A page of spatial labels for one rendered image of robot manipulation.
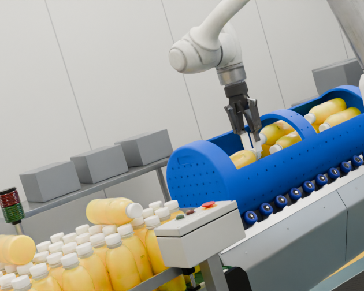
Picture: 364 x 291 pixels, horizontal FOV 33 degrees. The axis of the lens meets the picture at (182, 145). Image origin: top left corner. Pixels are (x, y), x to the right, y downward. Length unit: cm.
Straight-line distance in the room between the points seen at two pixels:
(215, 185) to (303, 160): 37
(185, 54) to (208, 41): 8
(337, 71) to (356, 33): 412
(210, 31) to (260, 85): 470
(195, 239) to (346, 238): 93
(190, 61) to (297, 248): 70
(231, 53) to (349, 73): 376
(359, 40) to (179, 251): 66
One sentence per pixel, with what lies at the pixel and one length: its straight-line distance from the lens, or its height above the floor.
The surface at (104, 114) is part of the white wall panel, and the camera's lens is 546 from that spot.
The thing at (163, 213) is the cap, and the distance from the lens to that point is 165.
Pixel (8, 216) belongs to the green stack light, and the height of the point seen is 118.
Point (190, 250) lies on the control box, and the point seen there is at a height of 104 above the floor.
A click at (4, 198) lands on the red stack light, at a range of 195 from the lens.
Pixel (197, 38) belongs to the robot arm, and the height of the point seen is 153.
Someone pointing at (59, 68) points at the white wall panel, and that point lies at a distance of 536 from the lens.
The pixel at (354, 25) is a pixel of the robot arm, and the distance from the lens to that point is 154.
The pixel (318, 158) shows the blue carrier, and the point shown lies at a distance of 213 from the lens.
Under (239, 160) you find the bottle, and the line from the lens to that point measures 192.
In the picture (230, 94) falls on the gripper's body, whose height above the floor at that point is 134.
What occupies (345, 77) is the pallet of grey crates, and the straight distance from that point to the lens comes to 561.
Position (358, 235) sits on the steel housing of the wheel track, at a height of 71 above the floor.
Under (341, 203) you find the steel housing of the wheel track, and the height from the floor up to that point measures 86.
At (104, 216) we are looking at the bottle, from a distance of 165.
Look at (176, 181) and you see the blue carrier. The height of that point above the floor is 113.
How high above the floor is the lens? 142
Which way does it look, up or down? 5 degrees down
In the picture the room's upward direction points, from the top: 16 degrees counter-clockwise
